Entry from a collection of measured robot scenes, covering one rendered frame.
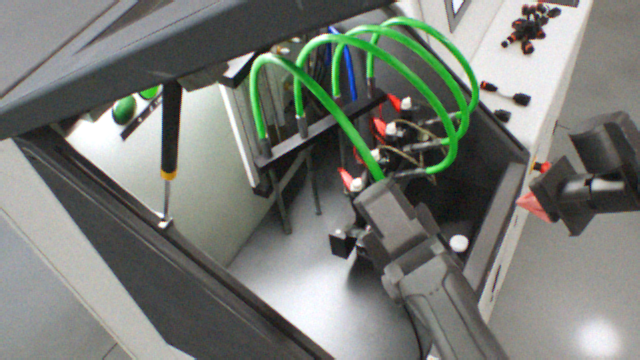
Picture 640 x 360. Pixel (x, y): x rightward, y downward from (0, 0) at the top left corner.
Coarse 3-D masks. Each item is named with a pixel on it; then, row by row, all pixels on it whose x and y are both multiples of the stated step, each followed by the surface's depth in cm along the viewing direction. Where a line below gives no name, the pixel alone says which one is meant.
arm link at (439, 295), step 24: (432, 240) 62; (408, 264) 61; (432, 264) 58; (408, 288) 57; (432, 288) 54; (456, 288) 53; (432, 312) 52; (456, 312) 49; (432, 336) 49; (456, 336) 47; (480, 336) 45
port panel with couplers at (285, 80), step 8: (288, 40) 122; (296, 40) 121; (272, 48) 118; (280, 48) 119; (288, 48) 124; (296, 48) 127; (288, 56) 125; (296, 56) 128; (304, 64) 132; (312, 64) 131; (280, 72) 124; (288, 72) 127; (280, 80) 125; (288, 80) 128; (280, 88) 126; (288, 88) 127; (280, 96) 128; (288, 96) 131
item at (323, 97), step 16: (256, 64) 90; (288, 64) 81; (256, 80) 96; (304, 80) 80; (256, 96) 100; (320, 96) 78; (256, 112) 104; (336, 112) 78; (352, 128) 77; (368, 160) 78; (384, 176) 78
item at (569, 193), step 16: (560, 160) 80; (544, 176) 78; (560, 176) 79; (576, 176) 77; (592, 176) 75; (560, 192) 78; (576, 192) 76; (560, 208) 79; (576, 208) 77; (592, 208) 75; (576, 224) 80
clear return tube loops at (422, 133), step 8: (408, 96) 120; (424, 104) 121; (400, 120) 117; (456, 120) 120; (424, 128) 126; (424, 136) 128; (432, 136) 117; (448, 144) 125; (400, 152) 113; (432, 176) 113
